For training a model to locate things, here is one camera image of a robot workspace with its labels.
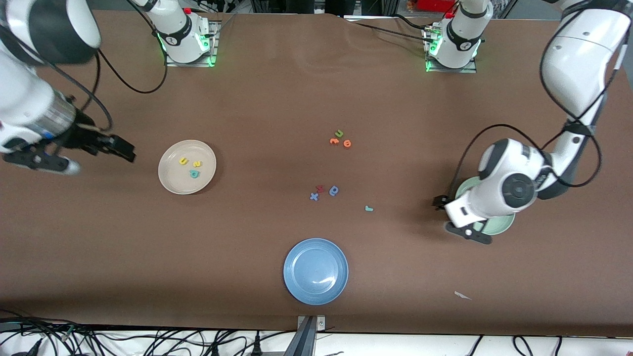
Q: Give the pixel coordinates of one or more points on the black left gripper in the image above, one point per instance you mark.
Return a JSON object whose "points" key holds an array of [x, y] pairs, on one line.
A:
{"points": [[439, 201]]}

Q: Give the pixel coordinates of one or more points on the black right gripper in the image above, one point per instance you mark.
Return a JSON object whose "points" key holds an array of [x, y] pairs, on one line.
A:
{"points": [[80, 135]]}

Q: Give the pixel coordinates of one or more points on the teal foam letter p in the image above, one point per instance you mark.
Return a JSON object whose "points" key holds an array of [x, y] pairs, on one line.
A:
{"points": [[194, 173]]}

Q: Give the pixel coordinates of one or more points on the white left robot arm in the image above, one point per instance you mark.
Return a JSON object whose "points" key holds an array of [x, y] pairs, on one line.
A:
{"points": [[583, 64]]}

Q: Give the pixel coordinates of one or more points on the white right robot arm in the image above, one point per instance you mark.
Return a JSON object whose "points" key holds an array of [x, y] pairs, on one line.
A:
{"points": [[24, 99]]}

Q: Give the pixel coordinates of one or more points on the pale green plate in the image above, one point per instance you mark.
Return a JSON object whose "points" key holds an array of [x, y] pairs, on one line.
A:
{"points": [[497, 227]]}

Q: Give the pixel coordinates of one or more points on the light brown plate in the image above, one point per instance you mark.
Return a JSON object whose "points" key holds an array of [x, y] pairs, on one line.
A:
{"points": [[187, 184]]}

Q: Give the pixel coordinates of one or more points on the white paper scrap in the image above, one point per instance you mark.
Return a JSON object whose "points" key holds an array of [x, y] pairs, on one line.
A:
{"points": [[461, 295]]}

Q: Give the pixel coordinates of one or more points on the brown table cover mat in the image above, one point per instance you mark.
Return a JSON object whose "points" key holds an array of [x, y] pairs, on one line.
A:
{"points": [[148, 247]]}

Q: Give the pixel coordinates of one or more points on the blue letter p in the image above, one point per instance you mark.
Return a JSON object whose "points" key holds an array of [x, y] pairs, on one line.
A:
{"points": [[334, 191]]}

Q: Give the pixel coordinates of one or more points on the blue plate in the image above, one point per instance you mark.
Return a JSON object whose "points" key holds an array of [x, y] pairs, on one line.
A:
{"points": [[315, 271]]}

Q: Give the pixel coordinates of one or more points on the red box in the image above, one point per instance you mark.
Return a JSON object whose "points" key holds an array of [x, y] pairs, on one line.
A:
{"points": [[435, 5]]}

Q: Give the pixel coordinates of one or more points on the black power plug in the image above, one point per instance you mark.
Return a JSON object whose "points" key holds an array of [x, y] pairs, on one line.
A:
{"points": [[215, 350], [256, 347]]}

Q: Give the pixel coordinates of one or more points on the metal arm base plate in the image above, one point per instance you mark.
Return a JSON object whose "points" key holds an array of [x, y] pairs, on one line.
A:
{"points": [[452, 70], [190, 64]]}

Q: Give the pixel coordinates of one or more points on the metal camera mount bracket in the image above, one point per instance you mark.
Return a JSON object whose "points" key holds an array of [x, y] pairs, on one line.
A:
{"points": [[309, 326]]}

